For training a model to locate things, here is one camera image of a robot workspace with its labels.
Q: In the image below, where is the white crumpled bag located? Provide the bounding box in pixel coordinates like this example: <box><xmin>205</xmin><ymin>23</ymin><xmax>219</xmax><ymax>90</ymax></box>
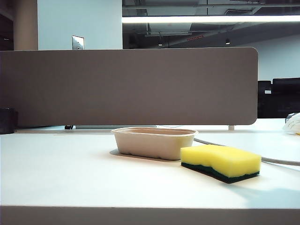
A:
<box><xmin>282</xmin><ymin>112</ymin><xmax>300</xmax><ymax>136</ymax></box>

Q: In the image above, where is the grey desk divider panel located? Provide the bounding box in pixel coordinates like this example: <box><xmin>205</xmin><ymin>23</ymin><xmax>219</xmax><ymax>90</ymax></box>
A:
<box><xmin>0</xmin><ymin>47</ymin><xmax>259</xmax><ymax>128</ymax></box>

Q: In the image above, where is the grey cable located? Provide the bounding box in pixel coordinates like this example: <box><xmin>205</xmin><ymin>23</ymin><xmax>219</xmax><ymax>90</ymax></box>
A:
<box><xmin>193</xmin><ymin>137</ymin><xmax>300</xmax><ymax>166</ymax></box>

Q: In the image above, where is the yellow green cleaning sponge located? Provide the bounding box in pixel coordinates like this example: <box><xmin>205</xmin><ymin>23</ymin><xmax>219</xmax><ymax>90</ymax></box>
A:
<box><xmin>180</xmin><ymin>144</ymin><xmax>262</xmax><ymax>184</ymax></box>

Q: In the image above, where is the brown paper lunch box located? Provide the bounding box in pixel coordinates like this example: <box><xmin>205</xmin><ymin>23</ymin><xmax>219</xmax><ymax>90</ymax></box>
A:
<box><xmin>111</xmin><ymin>127</ymin><xmax>199</xmax><ymax>161</ymax></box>

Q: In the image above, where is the silver wall switch plate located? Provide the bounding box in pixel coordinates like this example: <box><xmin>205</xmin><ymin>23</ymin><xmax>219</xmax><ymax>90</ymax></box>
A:
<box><xmin>71</xmin><ymin>35</ymin><xmax>85</xmax><ymax>51</ymax></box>

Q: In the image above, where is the black cup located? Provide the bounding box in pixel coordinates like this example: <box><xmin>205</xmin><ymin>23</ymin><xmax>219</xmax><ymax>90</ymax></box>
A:
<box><xmin>0</xmin><ymin>108</ymin><xmax>19</xmax><ymax>135</ymax></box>

